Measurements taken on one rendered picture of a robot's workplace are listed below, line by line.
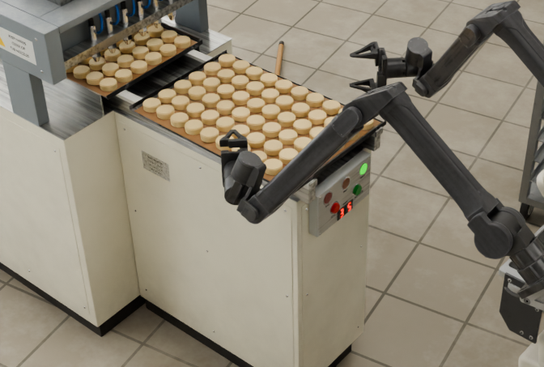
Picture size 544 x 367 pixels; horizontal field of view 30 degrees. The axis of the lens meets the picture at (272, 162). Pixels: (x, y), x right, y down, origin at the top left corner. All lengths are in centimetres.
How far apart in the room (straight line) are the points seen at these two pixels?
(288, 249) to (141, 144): 56
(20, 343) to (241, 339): 79
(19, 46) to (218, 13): 250
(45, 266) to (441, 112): 192
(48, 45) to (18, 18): 13
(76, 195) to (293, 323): 74
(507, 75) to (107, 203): 227
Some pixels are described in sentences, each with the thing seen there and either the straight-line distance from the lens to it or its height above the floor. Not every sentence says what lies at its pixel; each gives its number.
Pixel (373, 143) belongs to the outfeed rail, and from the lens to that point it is 276.
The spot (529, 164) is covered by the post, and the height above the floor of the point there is 29.
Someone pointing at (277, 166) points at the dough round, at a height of 92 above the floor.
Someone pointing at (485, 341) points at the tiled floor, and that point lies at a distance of 344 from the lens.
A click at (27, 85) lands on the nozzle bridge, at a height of 98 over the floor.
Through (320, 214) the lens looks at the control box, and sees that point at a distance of 266.
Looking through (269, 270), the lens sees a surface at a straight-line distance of 284.
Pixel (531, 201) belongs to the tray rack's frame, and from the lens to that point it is 380.
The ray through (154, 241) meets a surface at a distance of 320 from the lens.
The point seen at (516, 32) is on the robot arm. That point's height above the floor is 130.
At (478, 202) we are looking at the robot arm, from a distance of 209.
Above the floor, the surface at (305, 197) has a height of 86.
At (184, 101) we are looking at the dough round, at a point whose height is 92.
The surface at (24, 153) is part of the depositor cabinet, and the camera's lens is 312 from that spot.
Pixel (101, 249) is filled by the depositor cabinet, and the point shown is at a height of 38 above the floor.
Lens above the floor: 248
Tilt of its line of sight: 37 degrees down
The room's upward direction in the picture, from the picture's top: 2 degrees counter-clockwise
